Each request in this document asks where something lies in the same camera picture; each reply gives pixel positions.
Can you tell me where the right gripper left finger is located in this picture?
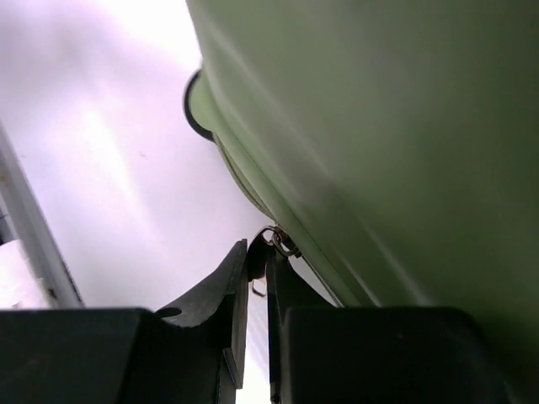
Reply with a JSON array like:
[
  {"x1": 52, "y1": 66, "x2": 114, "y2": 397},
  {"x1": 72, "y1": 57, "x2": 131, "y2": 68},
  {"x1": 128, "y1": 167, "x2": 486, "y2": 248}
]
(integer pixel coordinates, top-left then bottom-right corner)
[{"x1": 156, "y1": 239, "x2": 248, "y2": 390}]

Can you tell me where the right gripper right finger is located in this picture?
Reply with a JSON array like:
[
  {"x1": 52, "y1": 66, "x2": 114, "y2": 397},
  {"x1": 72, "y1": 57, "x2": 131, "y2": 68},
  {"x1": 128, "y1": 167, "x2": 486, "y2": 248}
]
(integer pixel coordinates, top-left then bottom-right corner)
[{"x1": 265, "y1": 252, "x2": 333, "y2": 400}]

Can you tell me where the green hard-shell suitcase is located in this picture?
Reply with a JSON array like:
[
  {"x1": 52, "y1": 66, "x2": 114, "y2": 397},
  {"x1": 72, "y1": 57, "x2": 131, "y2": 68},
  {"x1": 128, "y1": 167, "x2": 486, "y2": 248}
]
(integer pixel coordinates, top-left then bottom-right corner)
[{"x1": 188, "y1": 1, "x2": 538, "y2": 402}]

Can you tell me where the metal mounting rail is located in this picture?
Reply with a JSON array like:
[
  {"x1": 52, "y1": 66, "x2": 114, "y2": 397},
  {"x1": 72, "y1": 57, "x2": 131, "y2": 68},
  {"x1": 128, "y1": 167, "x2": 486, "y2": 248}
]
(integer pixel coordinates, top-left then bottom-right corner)
[{"x1": 1, "y1": 130, "x2": 84, "y2": 309}]

